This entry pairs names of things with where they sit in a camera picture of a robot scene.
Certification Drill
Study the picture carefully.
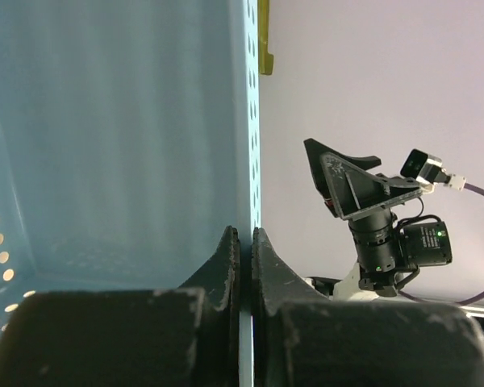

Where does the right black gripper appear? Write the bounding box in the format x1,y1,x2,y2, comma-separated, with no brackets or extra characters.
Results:
303,139,423,220

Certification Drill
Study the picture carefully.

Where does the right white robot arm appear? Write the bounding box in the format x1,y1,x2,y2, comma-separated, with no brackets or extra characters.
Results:
303,139,453,301

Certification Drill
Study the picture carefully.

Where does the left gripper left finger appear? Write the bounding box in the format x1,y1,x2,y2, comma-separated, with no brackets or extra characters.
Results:
0,227,240,386

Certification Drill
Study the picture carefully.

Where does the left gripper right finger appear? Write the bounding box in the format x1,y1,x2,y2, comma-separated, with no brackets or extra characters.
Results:
252,228,484,386

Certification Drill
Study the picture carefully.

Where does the light blue tray basket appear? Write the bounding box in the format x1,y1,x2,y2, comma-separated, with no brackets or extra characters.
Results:
0,1,260,386

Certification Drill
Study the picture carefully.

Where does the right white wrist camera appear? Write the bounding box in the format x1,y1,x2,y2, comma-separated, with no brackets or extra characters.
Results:
400,149,466,194

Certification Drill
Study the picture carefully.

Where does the large olive green basket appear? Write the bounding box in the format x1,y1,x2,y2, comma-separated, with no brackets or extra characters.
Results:
257,0,274,76

